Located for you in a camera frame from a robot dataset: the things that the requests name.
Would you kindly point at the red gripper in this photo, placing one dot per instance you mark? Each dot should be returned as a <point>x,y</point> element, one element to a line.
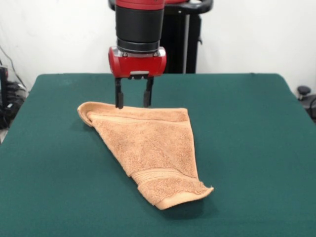
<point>138,66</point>

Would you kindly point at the tan terry towel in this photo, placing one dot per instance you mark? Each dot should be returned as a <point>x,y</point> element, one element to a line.
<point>148,153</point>

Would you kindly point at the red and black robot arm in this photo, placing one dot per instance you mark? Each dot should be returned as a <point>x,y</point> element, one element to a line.
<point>139,22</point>

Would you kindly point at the dark green table cloth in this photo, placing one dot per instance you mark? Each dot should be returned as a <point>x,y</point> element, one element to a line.
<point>61,160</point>

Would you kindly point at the black equipment pile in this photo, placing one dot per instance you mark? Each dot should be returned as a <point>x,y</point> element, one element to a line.
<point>10,98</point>

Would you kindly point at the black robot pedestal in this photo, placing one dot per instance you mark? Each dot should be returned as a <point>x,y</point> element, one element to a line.
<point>182,42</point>

